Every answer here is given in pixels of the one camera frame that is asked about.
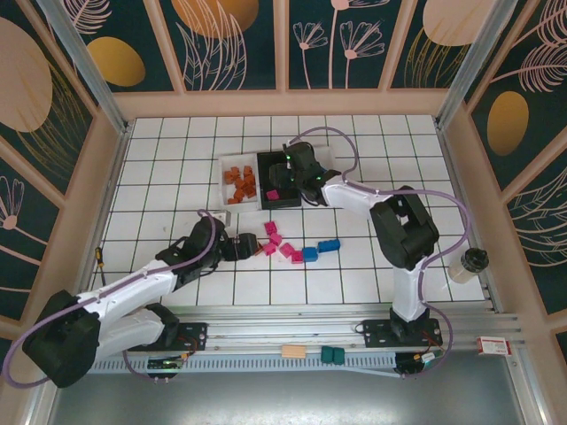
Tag teal panel large beige circle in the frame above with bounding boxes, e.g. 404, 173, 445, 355
0, 0, 97, 196

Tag black plastic container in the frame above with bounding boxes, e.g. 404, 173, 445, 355
256, 151, 303, 210

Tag clear jar black lid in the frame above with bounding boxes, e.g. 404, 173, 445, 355
446, 247, 489, 285

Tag teal panel pink fern leaves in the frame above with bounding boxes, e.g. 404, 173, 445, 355
504, 145, 567, 315

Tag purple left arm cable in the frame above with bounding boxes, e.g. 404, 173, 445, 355
2, 208, 222, 390

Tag teal panel orange circle leaves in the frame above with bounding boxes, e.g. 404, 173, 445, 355
159, 0, 283, 92

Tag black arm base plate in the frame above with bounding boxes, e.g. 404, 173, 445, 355
175, 321, 208, 351
362, 318, 443, 349

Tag green circuit board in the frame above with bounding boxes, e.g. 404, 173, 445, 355
148, 357, 185, 371
398, 352, 444, 371

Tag teal panel pink flowers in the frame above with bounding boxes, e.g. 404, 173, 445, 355
287, 0, 385, 91

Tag red white tag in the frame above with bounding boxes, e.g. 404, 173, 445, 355
477, 336, 510, 356

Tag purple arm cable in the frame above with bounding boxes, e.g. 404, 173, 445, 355
283, 126, 471, 380
2, 208, 222, 390

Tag grey slotted cable duct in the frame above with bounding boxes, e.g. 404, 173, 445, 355
95, 353, 400, 375

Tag aluminium table edge rail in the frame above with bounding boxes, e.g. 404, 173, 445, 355
436, 126, 506, 313
74, 126, 134, 289

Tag aluminium corner post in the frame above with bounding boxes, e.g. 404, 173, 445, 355
37, 0, 134, 136
435, 0, 531, 129

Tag teal panel flower gold lines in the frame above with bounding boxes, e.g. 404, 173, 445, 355
0, 136, 63, 320

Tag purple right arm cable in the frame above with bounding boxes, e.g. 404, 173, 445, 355
283, 126, 471, 380

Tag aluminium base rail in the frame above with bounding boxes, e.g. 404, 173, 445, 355
175, 305, 526, 355

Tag teal panel gold oval fern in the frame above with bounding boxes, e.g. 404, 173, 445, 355
469, 0, 567, 191

